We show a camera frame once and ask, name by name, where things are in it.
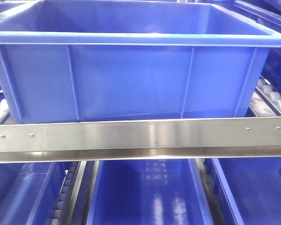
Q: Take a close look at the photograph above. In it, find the lower left blue bin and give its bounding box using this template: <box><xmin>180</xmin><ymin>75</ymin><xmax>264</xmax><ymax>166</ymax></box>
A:
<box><xmin>0</xmin><ymin>162</ymin><xmax>66</xmax><ymax>225</ymax></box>

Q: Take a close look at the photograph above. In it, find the lower roller track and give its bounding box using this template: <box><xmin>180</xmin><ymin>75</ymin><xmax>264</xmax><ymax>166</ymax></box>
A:
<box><xmin>49</xmin><ymin>161</ymin><xmax>79</xmax><ymax>225</ymax></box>

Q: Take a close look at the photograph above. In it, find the far right roller track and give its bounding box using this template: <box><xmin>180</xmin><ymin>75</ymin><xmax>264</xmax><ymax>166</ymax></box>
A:
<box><xmin>247</xmin><ymin>77</ymin><xmax>281</xmax><ymax>117</ymax></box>

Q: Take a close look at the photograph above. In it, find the lower middle blue bin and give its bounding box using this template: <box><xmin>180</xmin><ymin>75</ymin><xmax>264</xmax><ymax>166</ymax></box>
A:
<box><xmin>87</xmin><ymin>159</ymin><xmax>213</xmax><ymax>225</ymax></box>

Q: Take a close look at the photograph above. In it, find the blue bin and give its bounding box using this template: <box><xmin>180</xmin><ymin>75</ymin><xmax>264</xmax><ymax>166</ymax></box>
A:
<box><xmin>87</xmin><ymin>159</ymin><xmax>213</xmax><ymax>225</ymax></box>
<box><xmin>0</xmin><ymin>162</ymin><xmax>66</xmax><ymax>225</ymax></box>
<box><xmin>204</xmin><ymin>157</ymin><xmax>281</xmax><ymax>225</ymax></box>

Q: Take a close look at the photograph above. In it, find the lower shelf steel bar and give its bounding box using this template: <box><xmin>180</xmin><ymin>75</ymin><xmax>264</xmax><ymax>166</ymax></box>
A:
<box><xmin>0</xmin><ymin>117</ymin><xmax>281</xmax><ymax>163</ymax></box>

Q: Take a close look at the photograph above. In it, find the central blue plastic box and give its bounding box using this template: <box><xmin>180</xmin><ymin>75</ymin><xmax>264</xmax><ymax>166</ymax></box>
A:
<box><xmin>0</xmin><ymin>0</ymin><xmax>281</xmax><ymax>123</ymax></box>

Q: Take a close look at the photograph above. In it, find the roller track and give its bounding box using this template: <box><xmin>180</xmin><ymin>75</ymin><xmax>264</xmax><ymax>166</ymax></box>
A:
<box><xmin>247</xmin><ymin>77</ymin><xmax>281</xmax><ymax>117</ymax></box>
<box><xmin>49</xmin><ymin>161</ymin><xmax>79</xmax><ymax>225</ymax></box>

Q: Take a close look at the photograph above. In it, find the lower right blue bin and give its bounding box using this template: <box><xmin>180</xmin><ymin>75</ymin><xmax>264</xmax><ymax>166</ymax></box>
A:
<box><xmin>204</xmin><ymin>157</ymin><xmax>281</xmax><ymax>225</ymax></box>

